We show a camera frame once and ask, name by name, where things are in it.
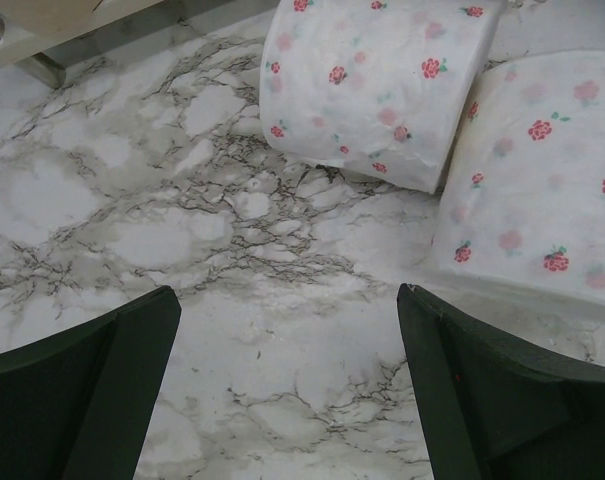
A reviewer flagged white red-dotted roll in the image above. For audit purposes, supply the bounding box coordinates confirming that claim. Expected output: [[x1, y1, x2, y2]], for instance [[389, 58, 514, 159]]
[[259, 0, 505, 193], [425, 50, 605, 317]]

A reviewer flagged white red-dotted roll rear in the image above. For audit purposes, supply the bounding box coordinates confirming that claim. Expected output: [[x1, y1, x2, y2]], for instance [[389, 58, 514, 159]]
[[259, 0, 505, 193]]

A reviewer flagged white two-tier shelf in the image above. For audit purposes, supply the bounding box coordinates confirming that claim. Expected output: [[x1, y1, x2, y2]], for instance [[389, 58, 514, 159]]
[[0, 0, 183, 91]]

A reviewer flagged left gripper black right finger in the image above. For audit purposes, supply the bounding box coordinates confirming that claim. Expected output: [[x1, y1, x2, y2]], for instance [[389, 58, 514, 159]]
[[397, 284, 605, 479]]

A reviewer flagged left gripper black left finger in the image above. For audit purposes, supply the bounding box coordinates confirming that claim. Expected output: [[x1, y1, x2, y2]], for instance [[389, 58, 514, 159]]
[[0, 286, 181, 479]]

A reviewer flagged white red-dotted roll front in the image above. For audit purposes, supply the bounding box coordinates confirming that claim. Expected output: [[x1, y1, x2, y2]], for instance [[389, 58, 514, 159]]
[[425, 50, 605, 317]]

